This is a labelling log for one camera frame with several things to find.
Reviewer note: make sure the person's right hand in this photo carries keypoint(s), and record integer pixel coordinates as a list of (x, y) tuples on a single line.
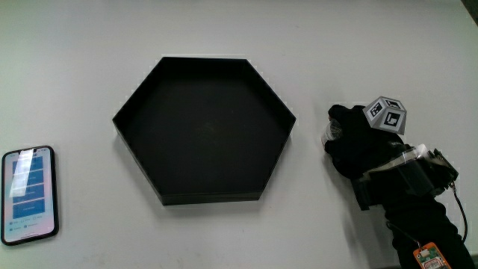
[(353, 149)]

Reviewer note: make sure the black hexagonal plate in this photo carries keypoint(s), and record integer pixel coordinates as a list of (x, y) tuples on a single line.
[(205, 134)]

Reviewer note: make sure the person's right forearm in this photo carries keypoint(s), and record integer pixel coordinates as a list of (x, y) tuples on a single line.
[(414, 220)]

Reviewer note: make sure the orange circuit board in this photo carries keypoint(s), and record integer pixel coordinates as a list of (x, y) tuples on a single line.
[(431, 258)]

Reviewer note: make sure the black smartphone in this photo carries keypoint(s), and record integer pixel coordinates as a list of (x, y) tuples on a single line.
[(30, 194)]

